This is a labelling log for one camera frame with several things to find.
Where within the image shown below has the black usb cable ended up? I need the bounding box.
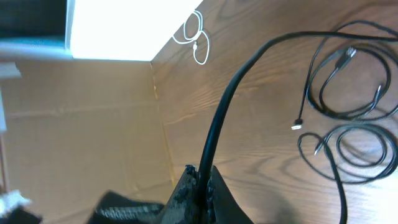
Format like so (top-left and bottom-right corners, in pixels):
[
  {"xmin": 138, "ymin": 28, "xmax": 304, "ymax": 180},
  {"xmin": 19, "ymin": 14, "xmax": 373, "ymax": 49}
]
[
  {"xmin": 290, "ymin": 20, "xmax": 398, "ymax": 224},
  {"xmin": 195, "ymin": 30, "xmax": 398, "ymax": 206}
]

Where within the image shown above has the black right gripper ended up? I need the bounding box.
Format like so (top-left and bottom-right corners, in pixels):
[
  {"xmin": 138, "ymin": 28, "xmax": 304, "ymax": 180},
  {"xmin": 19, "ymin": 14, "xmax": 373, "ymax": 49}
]
[{"xmin": 86, "ymin": 165, "xmax": 199, "ymax": 224}]

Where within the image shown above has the cardboard side panel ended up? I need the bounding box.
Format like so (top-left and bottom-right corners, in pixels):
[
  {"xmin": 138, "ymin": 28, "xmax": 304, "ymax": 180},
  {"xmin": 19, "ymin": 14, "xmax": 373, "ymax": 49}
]
[{"xmin": 1, "ymin": 61, "xmax": 174, "ymax": 223}]

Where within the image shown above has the white usb cable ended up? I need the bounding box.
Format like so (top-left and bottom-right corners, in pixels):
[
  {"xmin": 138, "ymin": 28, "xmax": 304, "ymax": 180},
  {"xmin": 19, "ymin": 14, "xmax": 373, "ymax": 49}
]
[{"xmin": 172, "ymin": 10, "xmax": 211, "ymax": 66}]

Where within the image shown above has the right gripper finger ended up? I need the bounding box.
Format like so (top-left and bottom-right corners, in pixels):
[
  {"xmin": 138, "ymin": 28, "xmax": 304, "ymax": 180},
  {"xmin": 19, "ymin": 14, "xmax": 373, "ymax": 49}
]
[{"xmin": 206, "ymin": 166, "xmax": 253, "ymax": 224}]

